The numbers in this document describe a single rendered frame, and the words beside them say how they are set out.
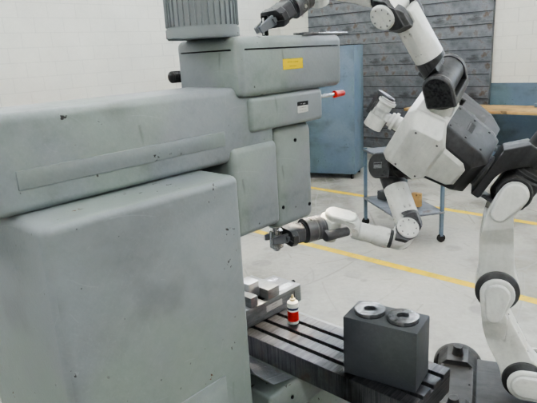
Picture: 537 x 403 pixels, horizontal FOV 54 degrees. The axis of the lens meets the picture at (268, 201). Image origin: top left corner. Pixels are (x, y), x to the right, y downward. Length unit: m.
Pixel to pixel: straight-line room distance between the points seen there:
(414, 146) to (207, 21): 0.79
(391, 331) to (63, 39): 7.59
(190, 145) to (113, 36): 7.72
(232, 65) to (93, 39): 7.45
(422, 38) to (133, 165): 0.93
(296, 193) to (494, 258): 0.72
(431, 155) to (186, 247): 0.92
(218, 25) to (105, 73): 7.50
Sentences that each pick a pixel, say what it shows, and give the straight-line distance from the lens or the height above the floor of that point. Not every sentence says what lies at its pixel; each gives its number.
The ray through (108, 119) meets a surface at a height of 1.72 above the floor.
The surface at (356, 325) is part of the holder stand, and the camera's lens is 1.59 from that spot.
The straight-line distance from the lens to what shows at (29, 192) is 1.15.
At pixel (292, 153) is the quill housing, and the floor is 1.54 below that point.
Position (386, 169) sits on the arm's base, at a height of 1.41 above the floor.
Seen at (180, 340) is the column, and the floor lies 1.21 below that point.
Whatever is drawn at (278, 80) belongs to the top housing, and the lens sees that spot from 1.54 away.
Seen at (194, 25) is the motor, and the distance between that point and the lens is 1.44.
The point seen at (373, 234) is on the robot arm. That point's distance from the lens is 1.90.
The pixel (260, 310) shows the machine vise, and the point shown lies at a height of 0.95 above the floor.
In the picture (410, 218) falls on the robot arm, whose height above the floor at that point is 1.26.
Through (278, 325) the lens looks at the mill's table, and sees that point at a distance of 1.96.
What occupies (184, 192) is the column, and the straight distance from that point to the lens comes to 1.21.
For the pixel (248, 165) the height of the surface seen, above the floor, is 1.54.
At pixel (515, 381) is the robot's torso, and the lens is 2.12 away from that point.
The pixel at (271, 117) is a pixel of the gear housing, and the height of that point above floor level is 1.67.
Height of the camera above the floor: 1.84
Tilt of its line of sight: 16 degrees down
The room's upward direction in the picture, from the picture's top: 3 degrees counter-clockwise
